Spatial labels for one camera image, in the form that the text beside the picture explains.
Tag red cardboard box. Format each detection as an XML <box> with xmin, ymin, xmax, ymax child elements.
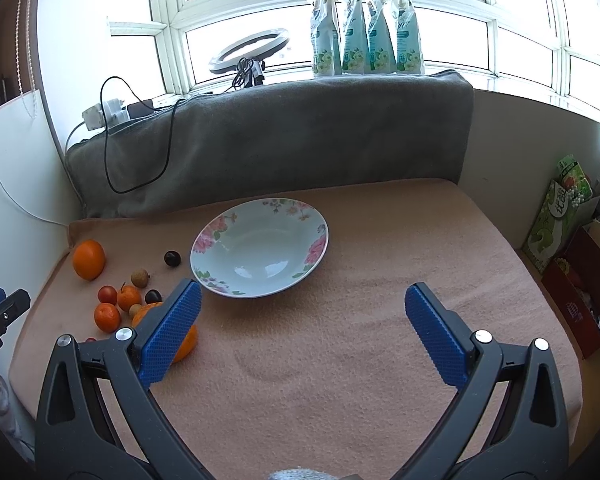
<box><xmin>542</xmin><ymin>220</ymin><xmax>600</xmax><ymax>359</ymax></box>

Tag rough large orange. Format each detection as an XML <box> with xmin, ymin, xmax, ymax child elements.
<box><xmin>131</xmin><ymin>302</ymin><xmax>198</xmax><ymax>364</ymax></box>

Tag dark plum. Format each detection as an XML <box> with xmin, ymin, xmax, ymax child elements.
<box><xmin>163</xmin><ymin>250</ymin><xmax>182</xmax><ymax>268</ymax></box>
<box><xmin>145</xmin><ymin>289</ymin><xmax>162</xmax><ymax>304</ymax></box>

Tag grey folded blanket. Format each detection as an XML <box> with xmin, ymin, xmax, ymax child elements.
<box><xmin>66</xmin><ymin>70</ymin><xmax>474</xmax><ymax>218</ymax></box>

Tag teal refill pouch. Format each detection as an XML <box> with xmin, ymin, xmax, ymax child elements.
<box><xmin>306</xmin><ymin>0</ymin><xmax>342</xmax><ymax>77</ymax></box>
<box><xmin>341</xmin><ymin>0</ymin><xmax>368</xmax><ymax>75</ymax></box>
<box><xmin>389</xmin><ymin>0</ymin><xmax>425</xmax><ymax>75</ymax></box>
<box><xmin>365</xmin><ymin>0</ymin><xmax>396</xmax><ymax>74</ymax></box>

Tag black power adapter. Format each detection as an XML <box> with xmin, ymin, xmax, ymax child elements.
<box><xmin>126</xmin><ymin>100</ymin><xmax>155</xmax><ymax>119</ymax></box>

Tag green cardboard box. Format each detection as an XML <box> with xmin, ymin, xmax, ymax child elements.
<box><xmin>522</xmin><ymin>154</ymin><xmax>598</xmax><ymax>273</ymax></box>

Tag small mandarin with stem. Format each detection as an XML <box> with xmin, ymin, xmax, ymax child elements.
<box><xmin>117</xmin><ymin>284</ymin><xmax>142</xmax><ymax>312</ymax></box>

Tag black cable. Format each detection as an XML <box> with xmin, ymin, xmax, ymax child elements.
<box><xmin>98</xmin><ymin>75</ymin><xmax>187</xmax><ymax>195</ymax></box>

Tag white power strip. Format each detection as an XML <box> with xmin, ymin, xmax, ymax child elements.
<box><xmin>82</xmin><ymin>99</ymin><xmax>130</xmax><ymax>131</ymax></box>

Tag smooth large orange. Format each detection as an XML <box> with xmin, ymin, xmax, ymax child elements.
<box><xmin>72</xmin><ymin>240</ymin><xmax>106</xmax><ymax>281</ymax></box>

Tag brown longan fruit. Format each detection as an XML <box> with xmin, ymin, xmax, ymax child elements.
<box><xmin>128</xmin><ymin>304</ymin><xmax>143</xmax><ymax>320</ymax></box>
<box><xmin>130</xmin><ymin>269</ymin><xmax>150</xmax><ymax>289</ymax></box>

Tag floral ceramic plate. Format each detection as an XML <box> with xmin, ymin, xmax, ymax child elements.
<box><xmin>189</xmin><ymin>197</ymin><xmax>329</xmax><ymax>299</ymax></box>

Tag small round mandarin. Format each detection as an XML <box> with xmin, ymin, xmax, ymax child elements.
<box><xmin>94</xmin><ymin>302</ymin><xmax>121</xmax><ymax>334</ymax></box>

